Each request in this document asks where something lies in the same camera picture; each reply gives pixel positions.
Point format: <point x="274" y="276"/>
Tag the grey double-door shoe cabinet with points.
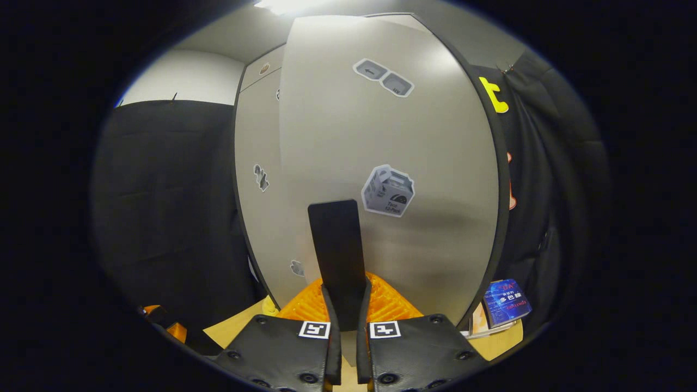
<point x="256" y="136"/>

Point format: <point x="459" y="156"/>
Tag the grey cabinet door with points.
<point x="258" y="234"/>
<point x="337" y="136"/>

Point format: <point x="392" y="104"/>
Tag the black backdrop cloth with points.
<point x="163" y="207"/>

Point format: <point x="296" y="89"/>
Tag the blue book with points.
<point x="506" y="302"/>

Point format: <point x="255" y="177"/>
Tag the grey cabinet drawer front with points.
<point x="261" y="68"/>

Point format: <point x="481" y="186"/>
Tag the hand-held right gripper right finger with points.
<point x="363" y="348"/>

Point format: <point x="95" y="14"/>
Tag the large ceiling light panel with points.
<point x="288" y="4"/>

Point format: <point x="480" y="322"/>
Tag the white book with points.
<point x="478" y="324"/>

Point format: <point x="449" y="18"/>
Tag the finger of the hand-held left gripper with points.
<point x="177" y="331"/>

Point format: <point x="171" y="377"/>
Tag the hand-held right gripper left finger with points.
<point x="333" y="348"/>

